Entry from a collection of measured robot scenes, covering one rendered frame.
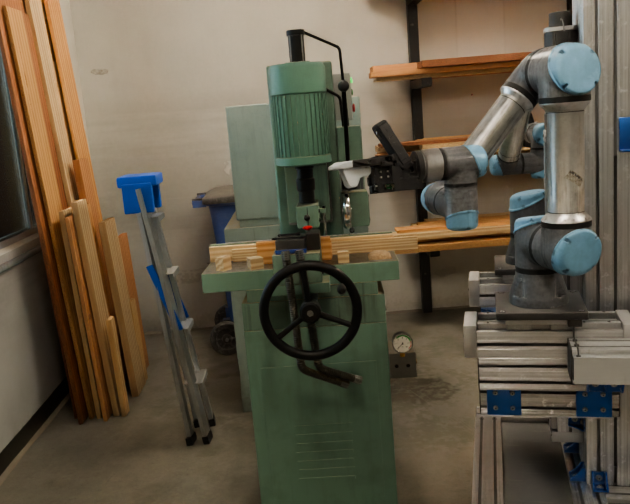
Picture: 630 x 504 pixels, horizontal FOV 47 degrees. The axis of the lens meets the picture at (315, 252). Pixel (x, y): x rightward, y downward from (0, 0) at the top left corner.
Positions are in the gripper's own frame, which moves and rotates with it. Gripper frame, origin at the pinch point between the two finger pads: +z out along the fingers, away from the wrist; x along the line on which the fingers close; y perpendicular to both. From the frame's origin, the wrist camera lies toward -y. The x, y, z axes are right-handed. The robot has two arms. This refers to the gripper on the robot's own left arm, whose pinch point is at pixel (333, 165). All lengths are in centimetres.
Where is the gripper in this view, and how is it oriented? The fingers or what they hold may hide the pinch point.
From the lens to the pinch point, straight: 161.2
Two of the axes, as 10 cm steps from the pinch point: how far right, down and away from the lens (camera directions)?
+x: -2.0, -0.3, 9.8
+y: 1.1, 9.9, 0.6
